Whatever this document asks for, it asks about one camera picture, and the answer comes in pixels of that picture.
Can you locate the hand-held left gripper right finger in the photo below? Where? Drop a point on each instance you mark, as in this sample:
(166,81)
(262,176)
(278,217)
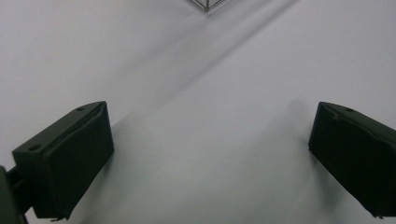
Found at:
(358,161)

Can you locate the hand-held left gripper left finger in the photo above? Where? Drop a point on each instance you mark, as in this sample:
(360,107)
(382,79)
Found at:
(71,161)

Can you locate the clear plastic box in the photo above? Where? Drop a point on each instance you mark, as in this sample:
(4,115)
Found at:
(206,4)

